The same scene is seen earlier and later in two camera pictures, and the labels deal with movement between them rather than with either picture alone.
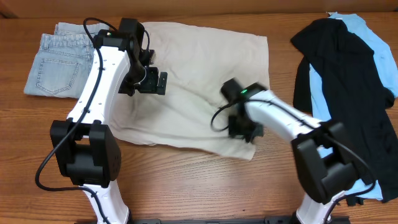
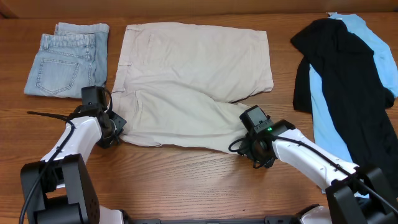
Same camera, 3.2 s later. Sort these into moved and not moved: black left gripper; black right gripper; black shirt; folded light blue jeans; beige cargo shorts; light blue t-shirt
Moved: black left gripper; black right gripper
Not moved: light blue t-shirt; beige cargo shorts; black shirt; folded light blue jeans
